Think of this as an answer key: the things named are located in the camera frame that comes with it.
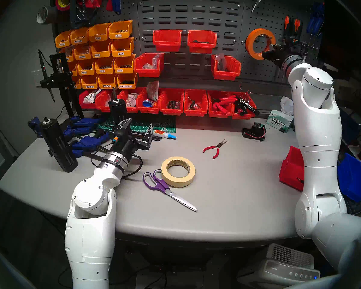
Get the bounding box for black cylinder with long bit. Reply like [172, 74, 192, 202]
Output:
[108, 87, 128, 123]

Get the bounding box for user manual in bag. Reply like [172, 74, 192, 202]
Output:
[146, 81, 160, 101]

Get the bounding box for red handled needle pliers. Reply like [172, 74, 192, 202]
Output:
[202, 139, 228, 159]

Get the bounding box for blue handled tool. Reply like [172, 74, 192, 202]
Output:
[306, 2, 325, 37]

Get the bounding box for black ribbed cylinder tool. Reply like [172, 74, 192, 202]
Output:
[40, 117, 79, 173]

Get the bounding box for yellow bin labelled M3-4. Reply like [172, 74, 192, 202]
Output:
[111, 37, 135, 57]

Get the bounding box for red plastic storage bin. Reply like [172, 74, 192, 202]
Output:
[95, 89, 115, 113]
[78, 90, 98, 110]
[153, 30, 183, 52]
[279, 145, 304, 192]
[184, 89, 209, 117]
[137, 87, 161, 114]
[134, 53, 165, 78]
[187, 30, 218, 54]
[159, 88, 185, 116]
[116, 90, 140, 113]
[207, 90, 233, 119]
[211, 55, 242, 81]
[232, 91, 258, 120]

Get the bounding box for grey louvred wall panel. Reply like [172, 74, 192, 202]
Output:
[137, 0, 244, 81]

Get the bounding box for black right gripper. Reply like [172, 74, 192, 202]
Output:
[261, 44, 290, 70]

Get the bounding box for white glue bottle blue cap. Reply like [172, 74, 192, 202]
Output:
[153, 130, 177, 140]

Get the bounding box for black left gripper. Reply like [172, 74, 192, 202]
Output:
[112, 118, 153, 159]

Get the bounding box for grey duct tape roll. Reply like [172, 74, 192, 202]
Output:
[36, 6, 60, 25]

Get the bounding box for orange black handled file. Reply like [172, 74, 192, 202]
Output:
[275, 16, 290, 81]
[284, 18, 301, 55]

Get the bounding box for black battery holder with wires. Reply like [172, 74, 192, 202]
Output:
[242, 123, 267, 141]

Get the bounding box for yellow bin labelled M4X6X5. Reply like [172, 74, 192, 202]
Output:
[60, 46, 76, 61]

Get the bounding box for dark blue tool handle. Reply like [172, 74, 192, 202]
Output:
[28, 117, 44, 138]

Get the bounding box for yellow bin labelled M3X8 BAD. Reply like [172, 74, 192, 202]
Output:
[70, 27, 90, 45]

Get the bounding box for yellow bin labelled HEX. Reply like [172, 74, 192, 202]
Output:
[117, 72, 138, 89]

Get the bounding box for black metal stand frame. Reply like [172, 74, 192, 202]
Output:
[41, 53, 85, 119]

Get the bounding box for green cutting mat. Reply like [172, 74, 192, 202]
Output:
[95, 115, 176, 134]

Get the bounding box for yellow bin labelled M3X6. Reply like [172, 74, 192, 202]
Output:
[108, 20, 133, 40]

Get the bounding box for grey perforated pegboard panel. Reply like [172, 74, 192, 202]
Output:
[238, 0, 324, 89]
[51, 0, 139, 90]

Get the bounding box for blue bar clamp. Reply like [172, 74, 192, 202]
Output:
[63, 116, 104, 137]
[69, 132, 110, 158]

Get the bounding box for yellow bin labelled M2.5-6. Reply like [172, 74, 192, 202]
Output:
[80, 75, 99, 89]

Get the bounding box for clear plastic parts bag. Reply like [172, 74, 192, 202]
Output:
[143, 54, 163, 70]

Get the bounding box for orange tape roll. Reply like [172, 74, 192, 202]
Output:
[245, 29, 276, 61]

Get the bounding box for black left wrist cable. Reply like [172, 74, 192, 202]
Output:
[120, 153, 143, 180]

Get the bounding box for beige masking tape roll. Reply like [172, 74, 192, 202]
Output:
[161, 157, 196, 188]

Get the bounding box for Kimtech tissue box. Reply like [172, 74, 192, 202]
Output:
[266, 96, 295, 133]

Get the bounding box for yellow bin labelled M3-6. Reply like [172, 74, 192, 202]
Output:
[113, 54, 137, 74]

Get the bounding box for purple handled scissors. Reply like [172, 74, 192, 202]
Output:
[143, 169, 198, 213]

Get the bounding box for large blue storage bin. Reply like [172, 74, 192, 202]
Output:
[337, 153, 361, 203]

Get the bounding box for yellow bin labelled M4-6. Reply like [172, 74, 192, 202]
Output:
[91, 40, 113, 58]

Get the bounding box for yellow bin labelled M4X4X6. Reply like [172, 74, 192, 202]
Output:
[74, 44, 93, 61]

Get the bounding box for yellow bin labelled M2.5-5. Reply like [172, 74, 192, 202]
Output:
[97, 74, 118, 89]

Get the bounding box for grey Coway air purifier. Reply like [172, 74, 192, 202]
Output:
[237, 243, 321, 287]

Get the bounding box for clear bag with black parts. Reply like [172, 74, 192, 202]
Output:
[215, 54, 229, 72]

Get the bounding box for white crumpled plastic bag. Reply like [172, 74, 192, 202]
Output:
[84, 90, 102, 104]

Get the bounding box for yellow bin labelled M3-8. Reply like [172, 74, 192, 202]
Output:
[94, 57, 116, 75]

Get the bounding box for yellow bin labelled M3-12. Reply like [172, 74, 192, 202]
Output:
[77, 60, 96, 76]

